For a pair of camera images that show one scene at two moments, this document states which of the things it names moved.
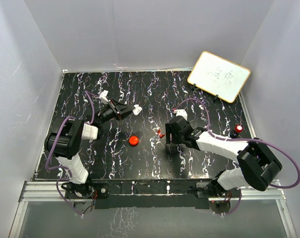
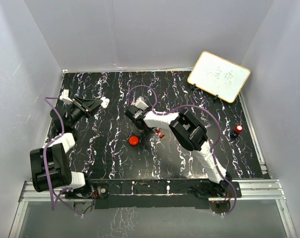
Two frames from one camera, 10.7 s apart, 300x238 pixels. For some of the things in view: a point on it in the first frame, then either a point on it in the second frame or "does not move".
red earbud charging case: [133, 140] does not move
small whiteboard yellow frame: [218, 76] does not move
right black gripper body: [179, 138] → [137, 127]
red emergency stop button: [238, 129] does not move
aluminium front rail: [56, 190] does not move
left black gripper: [121, 106] → [92, 106]
